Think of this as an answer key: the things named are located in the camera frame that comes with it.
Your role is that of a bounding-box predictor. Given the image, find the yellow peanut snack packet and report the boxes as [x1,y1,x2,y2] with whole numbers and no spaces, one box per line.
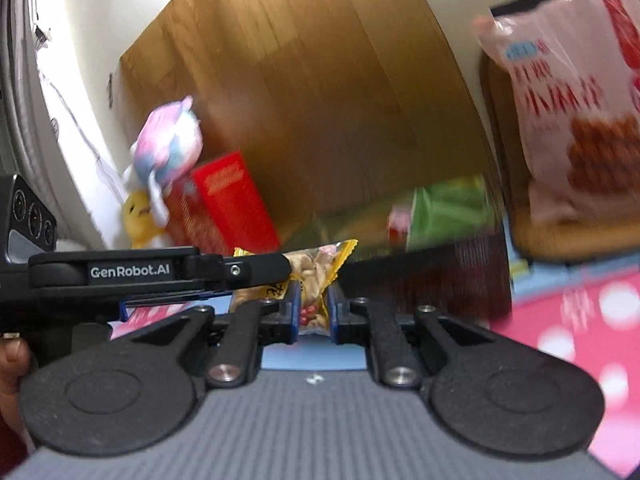
[229,238,358,336]

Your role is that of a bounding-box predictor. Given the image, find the dark snack box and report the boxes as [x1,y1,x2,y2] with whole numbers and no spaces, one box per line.
[278,173,514,331]

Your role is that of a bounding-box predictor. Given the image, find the person's left hand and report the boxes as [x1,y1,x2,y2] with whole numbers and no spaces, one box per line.
[0,338,30,436]

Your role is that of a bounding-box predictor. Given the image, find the red gift bag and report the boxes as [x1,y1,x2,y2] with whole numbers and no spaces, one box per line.
[165,152,280,256]

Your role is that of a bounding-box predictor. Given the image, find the yellow duck plush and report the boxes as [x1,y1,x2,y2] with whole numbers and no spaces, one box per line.
[122,190,166,249]

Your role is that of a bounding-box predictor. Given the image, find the pastel plush toy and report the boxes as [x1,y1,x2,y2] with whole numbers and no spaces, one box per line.
[122,96,203,228]

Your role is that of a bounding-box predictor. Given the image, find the wooden headboard panel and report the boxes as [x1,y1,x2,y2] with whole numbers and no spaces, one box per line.
[119,0,497,238]

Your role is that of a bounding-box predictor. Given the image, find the pink snack bag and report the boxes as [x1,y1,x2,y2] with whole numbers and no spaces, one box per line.
[474,0,639,220]

